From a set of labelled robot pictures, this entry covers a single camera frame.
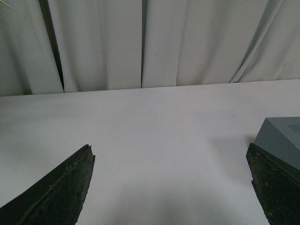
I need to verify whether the gray base block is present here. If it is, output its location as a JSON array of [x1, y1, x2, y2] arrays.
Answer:
[[254, 117, 300, 169]]

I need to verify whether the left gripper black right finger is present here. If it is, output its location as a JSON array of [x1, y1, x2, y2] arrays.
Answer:
[[246, 143, 300, 225]]

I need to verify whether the white curtain backdrop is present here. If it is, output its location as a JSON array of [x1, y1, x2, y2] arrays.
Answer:
[[0, 0, 300, 96]]

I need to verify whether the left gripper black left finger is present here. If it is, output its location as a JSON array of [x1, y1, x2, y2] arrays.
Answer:
[[0, 144, 95, 225]]

